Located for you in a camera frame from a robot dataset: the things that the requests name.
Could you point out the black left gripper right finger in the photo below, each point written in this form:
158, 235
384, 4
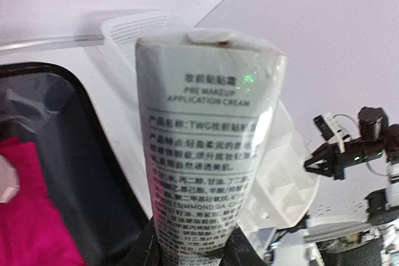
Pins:
239, 252

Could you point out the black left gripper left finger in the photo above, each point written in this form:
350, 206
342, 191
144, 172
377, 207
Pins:
146, 250

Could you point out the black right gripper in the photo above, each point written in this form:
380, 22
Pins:
356, 152

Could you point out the white cream tube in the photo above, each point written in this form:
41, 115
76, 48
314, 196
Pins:
207, 99

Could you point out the beige hexagonal compact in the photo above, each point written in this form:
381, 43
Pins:
9, 181

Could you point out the pink cartoon suitcase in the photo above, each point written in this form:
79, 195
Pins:
47, 105

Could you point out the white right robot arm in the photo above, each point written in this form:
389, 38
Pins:
376, 180

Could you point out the white drawer desk organizer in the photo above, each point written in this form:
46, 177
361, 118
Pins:
282, 192

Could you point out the red folded garment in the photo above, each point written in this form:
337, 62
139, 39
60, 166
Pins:
32, 228

